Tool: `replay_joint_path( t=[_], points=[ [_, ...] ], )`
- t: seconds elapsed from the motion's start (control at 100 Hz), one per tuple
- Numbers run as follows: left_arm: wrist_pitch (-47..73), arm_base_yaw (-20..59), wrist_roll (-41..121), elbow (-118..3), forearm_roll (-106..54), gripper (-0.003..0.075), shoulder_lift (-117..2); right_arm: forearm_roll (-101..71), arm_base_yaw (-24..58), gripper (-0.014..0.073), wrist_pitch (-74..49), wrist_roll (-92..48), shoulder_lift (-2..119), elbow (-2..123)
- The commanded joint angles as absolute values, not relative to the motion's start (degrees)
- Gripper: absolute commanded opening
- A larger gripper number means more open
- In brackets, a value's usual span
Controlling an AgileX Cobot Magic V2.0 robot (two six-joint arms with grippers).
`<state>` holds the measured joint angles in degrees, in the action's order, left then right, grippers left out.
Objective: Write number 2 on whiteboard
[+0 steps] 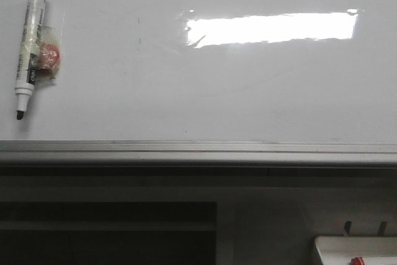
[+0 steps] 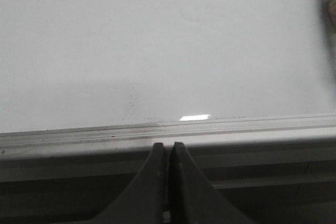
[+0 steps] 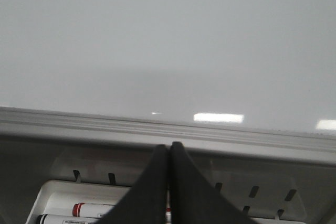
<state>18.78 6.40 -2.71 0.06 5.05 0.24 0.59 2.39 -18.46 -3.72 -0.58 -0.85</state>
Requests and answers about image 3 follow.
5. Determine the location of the white marker with black band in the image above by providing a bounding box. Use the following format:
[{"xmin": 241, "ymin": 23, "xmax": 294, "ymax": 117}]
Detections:
[{"xmin": 35, "ymin": 214, "xmax": 104, "ymax": 224}]

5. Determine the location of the white whiteboard with grey frame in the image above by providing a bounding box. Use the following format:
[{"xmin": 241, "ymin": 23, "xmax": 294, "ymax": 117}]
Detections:
[{"xmin": 1, "ymin": 0, "xmax": 335, "ymax": 165}]

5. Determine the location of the white marker tray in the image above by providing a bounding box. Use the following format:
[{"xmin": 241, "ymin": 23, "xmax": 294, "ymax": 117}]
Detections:
[{"xmin": 25, "ymin": 153, "xmax": 308, "ymax": 224}]

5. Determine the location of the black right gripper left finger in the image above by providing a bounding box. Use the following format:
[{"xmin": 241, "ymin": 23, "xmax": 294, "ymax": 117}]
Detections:
[{"xmin": 99, "ymin": 145, "xmax": 167, "ymax": 223}]

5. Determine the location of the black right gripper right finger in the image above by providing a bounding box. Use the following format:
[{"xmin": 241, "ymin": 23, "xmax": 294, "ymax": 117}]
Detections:
[{"xmin": 169, "ymin": 142, "xmax": 256, "ymax": 223}]

